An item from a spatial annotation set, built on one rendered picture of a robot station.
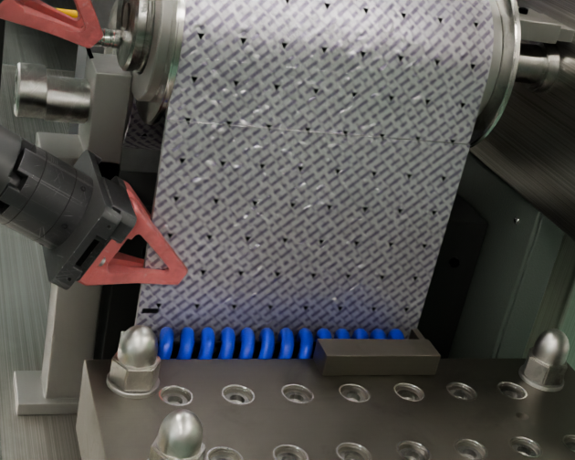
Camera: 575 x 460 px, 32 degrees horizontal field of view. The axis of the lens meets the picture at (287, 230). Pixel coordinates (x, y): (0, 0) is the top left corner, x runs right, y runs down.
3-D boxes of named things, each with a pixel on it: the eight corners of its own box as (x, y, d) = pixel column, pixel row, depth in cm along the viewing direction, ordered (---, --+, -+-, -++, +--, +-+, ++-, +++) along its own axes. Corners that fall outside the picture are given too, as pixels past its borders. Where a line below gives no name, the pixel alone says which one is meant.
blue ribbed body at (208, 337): (145, 356, 76) (151, 317, 74) (400, 356, 83) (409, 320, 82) (153, 382, 73) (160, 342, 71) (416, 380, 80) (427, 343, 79)
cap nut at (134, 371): (102, 368, 70) (110, 312, 68) (154, 368, 71) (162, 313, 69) (109, 399, 66) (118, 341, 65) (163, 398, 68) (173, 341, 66)
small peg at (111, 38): (78, 37, 72) (81, 20, 71) (117, 42, 73) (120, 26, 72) (79, 48, 71) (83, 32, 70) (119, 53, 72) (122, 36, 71)
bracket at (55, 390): (7, 382, 88) (37, 46, 75) (81, 381, 90) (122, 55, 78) (10, 416, 84) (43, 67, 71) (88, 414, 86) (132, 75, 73)
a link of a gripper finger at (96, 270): (161, 328, 72) (51, 271, 68) (144, 278, 78) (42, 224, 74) (217, 256, 71) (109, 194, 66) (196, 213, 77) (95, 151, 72)
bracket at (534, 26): (477, 20, 81) (485, -4, 80) (538, 28, 83) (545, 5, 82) (507, 38, 77) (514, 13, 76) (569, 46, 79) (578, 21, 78)
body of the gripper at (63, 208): (72, 297, 66) (-27, 246, 62) (57, 226, 75) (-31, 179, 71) (130, 222, 65) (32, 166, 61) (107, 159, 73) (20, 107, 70)
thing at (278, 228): (130, 345, 76) (165, 118, 68) (408, 346, 84) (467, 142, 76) (132, 349, 75) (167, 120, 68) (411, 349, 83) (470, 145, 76)
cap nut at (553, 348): (510, 365, 81) (526, 318, 79) (548, 365, 82) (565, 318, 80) (532, 392, 78) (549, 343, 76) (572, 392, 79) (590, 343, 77)
